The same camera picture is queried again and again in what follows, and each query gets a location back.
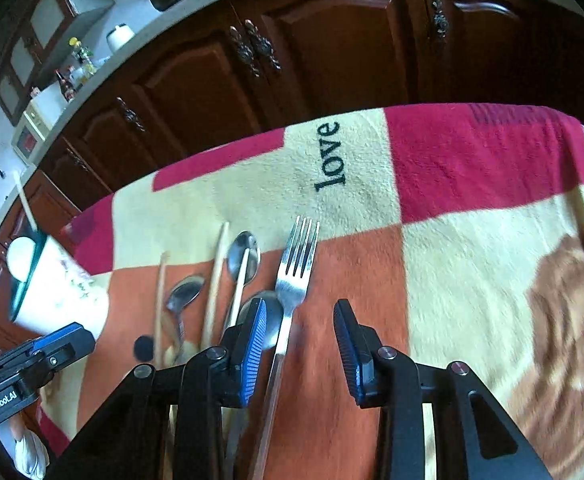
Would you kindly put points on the metal spoon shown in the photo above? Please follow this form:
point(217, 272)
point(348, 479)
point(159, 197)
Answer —
point(273, 320)
point(182, 296)
point(236, 256)

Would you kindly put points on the wooden chopstick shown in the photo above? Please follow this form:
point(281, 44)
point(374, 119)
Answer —
point(215, 280)
point(238, 287)
point(24, 202)
point(160, 305)

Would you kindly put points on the dark wooden kitchen cabinet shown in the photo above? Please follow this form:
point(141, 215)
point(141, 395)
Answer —
point(332, 60)

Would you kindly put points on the white cup with teal inside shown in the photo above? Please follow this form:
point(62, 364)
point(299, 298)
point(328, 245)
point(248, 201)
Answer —
point(67, 290)

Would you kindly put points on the white jar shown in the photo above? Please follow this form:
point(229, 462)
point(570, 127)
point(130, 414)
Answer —
point(120, 37)

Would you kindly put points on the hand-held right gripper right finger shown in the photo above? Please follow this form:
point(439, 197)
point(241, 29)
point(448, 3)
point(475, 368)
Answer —
point(349, 365)

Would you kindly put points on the white spoon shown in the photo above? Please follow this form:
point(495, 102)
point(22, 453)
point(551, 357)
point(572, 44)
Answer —
point(21, 259)

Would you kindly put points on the person's left hand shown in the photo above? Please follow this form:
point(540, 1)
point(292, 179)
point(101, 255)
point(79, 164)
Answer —
point(28, 452)

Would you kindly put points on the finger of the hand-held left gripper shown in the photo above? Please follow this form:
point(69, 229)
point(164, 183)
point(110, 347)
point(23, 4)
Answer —
point(69, 337)

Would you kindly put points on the checked printed blanket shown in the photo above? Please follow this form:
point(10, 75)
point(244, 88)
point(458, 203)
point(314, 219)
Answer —
point(447, 270)

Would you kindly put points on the grey kitchen countertop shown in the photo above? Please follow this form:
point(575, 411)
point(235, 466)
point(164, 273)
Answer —
point(192, 7)

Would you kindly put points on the wooden wall cabinet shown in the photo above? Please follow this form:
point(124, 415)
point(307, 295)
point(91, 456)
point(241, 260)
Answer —
point(47, 15)

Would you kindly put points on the dark sauce bottle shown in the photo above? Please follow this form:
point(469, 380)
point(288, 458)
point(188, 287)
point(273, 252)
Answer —
point(65, 86)

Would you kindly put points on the white microwave oven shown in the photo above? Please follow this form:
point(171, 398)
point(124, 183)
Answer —
point(34, 132)

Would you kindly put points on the bottles on counter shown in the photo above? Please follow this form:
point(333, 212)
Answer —
point(81, 52)

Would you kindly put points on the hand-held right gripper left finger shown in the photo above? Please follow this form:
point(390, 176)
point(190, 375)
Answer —
point(251, 355)

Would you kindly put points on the metal fork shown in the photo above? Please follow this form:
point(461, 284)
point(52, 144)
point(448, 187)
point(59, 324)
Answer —
point(292, 280)

